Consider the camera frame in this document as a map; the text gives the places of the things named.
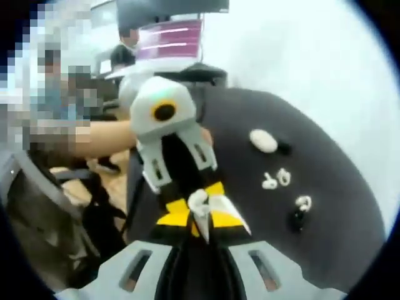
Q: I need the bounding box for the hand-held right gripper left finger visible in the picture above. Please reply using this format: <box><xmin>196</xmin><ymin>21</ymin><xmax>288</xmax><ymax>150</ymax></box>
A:
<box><xmin>56</xmin><ymin>214</ymin><xmax>206</xmax><ymax>300</ymax></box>

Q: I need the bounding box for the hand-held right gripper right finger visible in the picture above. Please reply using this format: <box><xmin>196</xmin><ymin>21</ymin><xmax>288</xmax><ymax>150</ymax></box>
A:
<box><xmin>206</xmin><ymin>214</ymin><xmax>344</xmax><ymax>300</ymax></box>

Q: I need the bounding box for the white stem earphone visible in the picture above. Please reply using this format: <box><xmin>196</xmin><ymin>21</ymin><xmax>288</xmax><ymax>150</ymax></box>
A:
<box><xmin>186</xmin><ymin>189</ymin><xmax>211</xmax><ymax>217</ymax></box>
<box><xmin>261</xmin><ymin>172</ymin><xmax>278</xmax><ymax>191</ymax></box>

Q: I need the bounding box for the white oval charging case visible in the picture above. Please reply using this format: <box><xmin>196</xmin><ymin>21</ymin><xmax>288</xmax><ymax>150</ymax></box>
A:
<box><xmin>249</xmin><ymin>129</ymin><xmax>278</xmax><ymax>154</ymax></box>

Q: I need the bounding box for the person's left hand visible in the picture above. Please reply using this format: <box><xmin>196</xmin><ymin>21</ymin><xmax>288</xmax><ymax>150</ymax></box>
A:
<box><xmin>201</xmin><ymin>127</ymin><xmax>214</xmax><ymax>147</ymax></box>

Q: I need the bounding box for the small black object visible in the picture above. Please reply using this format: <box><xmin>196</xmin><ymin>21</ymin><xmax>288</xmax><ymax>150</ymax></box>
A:
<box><xmin>289</xmin><ymin>209</ymin><xmax>306</xmax><ymax>231</ymax></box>

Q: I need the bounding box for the pink screen computer monitor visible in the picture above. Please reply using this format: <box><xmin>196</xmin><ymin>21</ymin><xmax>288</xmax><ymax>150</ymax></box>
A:
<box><xmin>136</xmin><ymin>17</ymin><xmax>203</xmax><ymax>61</ymax></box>

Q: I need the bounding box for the black monitor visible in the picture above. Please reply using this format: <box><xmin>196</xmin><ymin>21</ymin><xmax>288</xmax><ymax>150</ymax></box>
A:
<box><xmin>116</xmin><ymin>0</ymin><xmax>231</xmax><ymax>20</ymax></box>

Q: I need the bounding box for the grey office chair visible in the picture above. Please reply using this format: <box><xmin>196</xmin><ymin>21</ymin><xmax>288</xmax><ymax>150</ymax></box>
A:
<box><xmin>0</xmin><ymin>149</ymin><xmax>106</xmax><ymax>284</ymax></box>

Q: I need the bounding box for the black table mat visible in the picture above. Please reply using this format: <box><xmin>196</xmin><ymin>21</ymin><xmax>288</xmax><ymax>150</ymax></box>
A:
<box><xmin>126</xmin><ymin>87</ymin><xmax>387</xmax><ymax>282</ymax></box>

